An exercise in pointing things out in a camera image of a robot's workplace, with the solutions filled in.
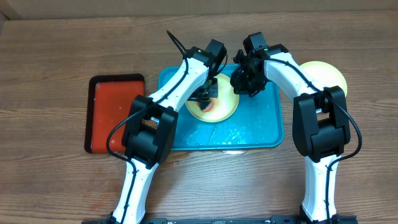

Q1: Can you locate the yellow plate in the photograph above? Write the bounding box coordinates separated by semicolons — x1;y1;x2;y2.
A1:
300;61;348;96
185;73;239;123

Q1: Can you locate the green and pink sponge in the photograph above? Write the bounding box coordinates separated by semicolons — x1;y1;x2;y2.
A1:
198;100;215;113

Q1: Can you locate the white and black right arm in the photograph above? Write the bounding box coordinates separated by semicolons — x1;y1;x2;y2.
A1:
231;44;355;223

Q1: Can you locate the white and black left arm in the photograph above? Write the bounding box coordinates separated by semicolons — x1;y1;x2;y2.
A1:
106;46;227;223

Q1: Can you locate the teal plastic tray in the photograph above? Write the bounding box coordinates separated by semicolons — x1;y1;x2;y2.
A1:
173;82;284;151

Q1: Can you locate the black tray with red liquid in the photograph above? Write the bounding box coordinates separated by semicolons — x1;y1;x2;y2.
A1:
84;73;145;154

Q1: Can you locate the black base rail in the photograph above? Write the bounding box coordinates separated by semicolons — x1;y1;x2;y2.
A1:
81;215;358;224

